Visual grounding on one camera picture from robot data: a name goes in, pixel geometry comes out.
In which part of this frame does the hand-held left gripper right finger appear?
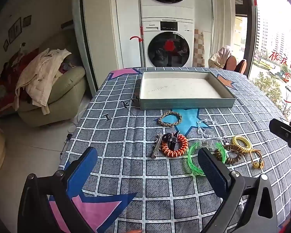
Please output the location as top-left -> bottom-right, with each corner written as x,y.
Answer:
197,147 -> 278,233

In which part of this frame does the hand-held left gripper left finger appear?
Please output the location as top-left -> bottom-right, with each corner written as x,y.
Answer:
17,147 -> 99,233

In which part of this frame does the green translucent bangle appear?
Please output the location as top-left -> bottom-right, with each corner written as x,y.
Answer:
187,140 -> 228,177

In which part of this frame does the brown spiral hair tie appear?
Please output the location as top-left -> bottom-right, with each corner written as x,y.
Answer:
215,144 -> 243,164

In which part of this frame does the yellow spiral hair tie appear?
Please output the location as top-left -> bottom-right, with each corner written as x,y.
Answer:
232,135 -> 253,154

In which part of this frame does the yellow ring hair tie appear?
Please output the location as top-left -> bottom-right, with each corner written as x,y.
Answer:
249,149 -> 265,169

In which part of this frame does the black claw hair clip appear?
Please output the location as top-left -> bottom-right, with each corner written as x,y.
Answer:
161,132 -> 181,143

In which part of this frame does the silver metal hair clip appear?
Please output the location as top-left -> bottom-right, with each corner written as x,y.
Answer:
151,132 -> 163,159

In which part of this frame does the shallow grey cardboard box tray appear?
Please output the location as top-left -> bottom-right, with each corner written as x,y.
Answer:
139,71 -> 237,110

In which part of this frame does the checked star-print tablecloth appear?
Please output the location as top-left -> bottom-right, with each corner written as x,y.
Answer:
58,67 -> 291,233

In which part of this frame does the beige cloth on chair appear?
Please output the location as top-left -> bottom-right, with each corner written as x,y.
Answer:
208,45 -> 233,70

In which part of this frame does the beige clothes pile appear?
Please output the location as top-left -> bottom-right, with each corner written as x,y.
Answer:
15,49 -> 72,114

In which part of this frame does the red clothes pile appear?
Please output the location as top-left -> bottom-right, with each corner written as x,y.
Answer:
0,50 -> 39,119

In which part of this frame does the checked hanging cloth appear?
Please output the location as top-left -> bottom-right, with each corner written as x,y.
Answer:
194,29 -> 205,67

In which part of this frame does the white tall cabinet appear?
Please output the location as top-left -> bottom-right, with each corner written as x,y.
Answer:
71,0 -> 143,91

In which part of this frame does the white front-load washing machine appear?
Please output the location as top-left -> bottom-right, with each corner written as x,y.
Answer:
141,17 -> 194,68

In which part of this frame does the orange spiral hair tie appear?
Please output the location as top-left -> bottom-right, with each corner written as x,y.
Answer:
161,134 -> 189,158

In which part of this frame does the floor cable with charger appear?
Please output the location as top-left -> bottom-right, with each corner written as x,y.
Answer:
59,119 -> 78,158

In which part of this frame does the clear crystal bead bracelet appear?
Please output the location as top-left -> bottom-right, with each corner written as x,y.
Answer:
196,119 -> 230,142

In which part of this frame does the brown braided bracelet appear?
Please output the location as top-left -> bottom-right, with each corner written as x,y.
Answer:
158,110 -> 182,127

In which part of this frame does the red hook mop handle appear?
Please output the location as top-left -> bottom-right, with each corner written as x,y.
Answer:
130,26 -> 145,67

